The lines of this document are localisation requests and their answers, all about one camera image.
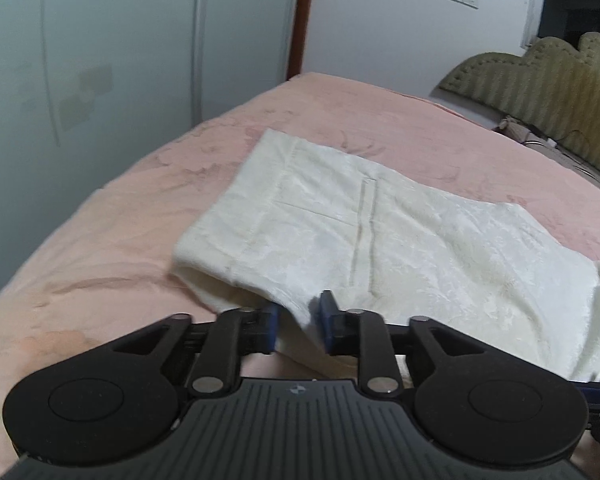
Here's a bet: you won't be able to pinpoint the white lace pants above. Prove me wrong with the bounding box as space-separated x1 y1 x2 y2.
172 130 600 382

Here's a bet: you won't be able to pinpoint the pink floral bed blanket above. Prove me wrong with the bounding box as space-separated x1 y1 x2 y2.
0 74 600 476

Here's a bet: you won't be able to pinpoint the beige pillow at headboard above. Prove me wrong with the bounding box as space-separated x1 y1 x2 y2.
493 116 600 188

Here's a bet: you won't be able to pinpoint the olive green padded headboard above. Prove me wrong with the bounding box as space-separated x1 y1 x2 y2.
438 32 600 171

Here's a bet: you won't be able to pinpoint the frosted glass wardrobe doors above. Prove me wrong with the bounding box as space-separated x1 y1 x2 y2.
0 0 296 289

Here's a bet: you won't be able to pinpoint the black charging cable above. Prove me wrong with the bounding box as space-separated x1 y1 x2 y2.
526 129 600 181

